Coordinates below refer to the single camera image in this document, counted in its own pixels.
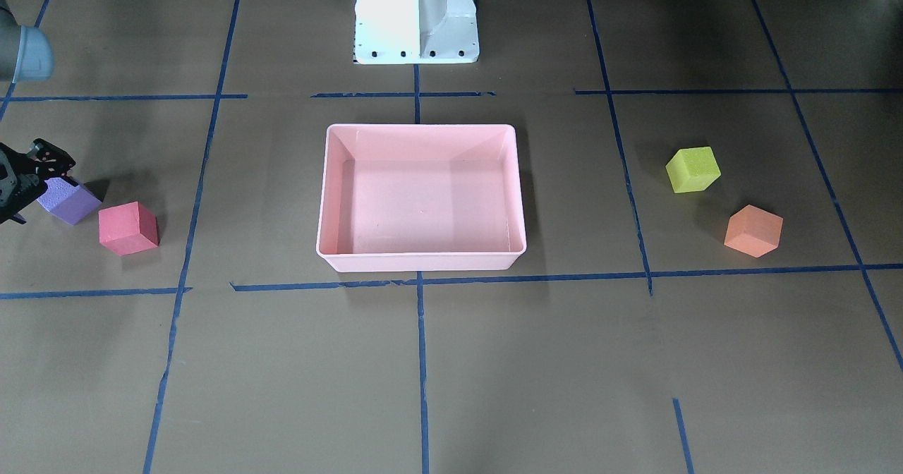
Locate pink plastic bin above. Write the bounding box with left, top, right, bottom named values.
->
left=315, top=123, right=528, bottom=272

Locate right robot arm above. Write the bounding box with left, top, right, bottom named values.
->
left=1, top=0, right=78, bottom=224

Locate red foam block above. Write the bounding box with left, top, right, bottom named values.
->
left=99, top=201, right=160, bottom=256

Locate yellow foam block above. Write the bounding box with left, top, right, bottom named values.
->
left=665, top=146, right=722, bottom=193

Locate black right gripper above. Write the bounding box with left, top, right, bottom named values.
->
left=1, top=138, right=76, bottom=224

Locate orange foam block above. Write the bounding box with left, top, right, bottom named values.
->
left=723, top=205, right=784, bottom=257

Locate purple foam block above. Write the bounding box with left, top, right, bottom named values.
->
left=37, top=177, right=102, bottom=226

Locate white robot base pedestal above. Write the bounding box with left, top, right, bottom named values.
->
left=353, top=0, right=480, bottom=65

